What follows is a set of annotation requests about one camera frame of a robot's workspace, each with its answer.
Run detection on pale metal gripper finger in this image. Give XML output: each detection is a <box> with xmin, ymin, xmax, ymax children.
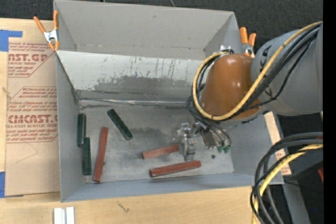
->
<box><xmin>179</xmin><ymin>122</ymin><xmax>194</xmax><ymax>142</ymax></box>
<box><xmin>180</xmin><ymin>140</ymin><xmax>197</xmax><ymax>162</ymax></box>

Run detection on red-brown flat block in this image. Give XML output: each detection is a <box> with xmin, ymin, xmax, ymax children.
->
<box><xmin>149</xmin><ymin>160</ymin><xmax>202</xmax><ymax>178</ymax></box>
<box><xmin>92</xmin><ymin>126</ymin><xmax>109</xmax><ymax>184</ymax></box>
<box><xmin>141</xmin><ymin>144</ymin><xmax>180</xmax><ymax>160</ymax></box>

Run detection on dark green flat block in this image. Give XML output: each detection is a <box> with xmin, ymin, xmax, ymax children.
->
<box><xmin>82</xmin><ymin>137</ymin><xmax>93</xmax><ymax>176</ymax></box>
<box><xmin>107</xmin><ymin>109</ymin><xmax>134</xmax><ymax>142</ymax></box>
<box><xmin>76</xmin><ymin>113</ymin><xmax>88</xmax><ymax>148</ymax></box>

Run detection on grey metal bin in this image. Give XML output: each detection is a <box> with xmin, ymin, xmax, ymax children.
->
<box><xmin>53</xmin><ymin>0</ymin><xmax>284</xmax><ymax>203</ymax></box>

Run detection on brown cardboard board red print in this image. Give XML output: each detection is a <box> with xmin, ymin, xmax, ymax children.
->
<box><xmin>0</xmin><ymin>17</ymin><xmax>292</xmax><ymax>199</ymax></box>

